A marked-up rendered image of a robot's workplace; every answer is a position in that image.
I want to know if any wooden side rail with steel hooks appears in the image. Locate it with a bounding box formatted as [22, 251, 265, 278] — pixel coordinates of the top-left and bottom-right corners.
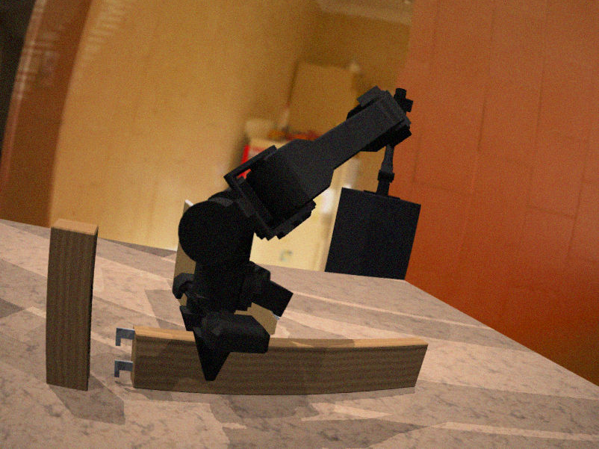
[114, 325, 428, 395]

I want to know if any dark wooden post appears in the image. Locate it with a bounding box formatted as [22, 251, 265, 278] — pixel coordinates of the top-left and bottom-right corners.
[46, 218, 99, 391]

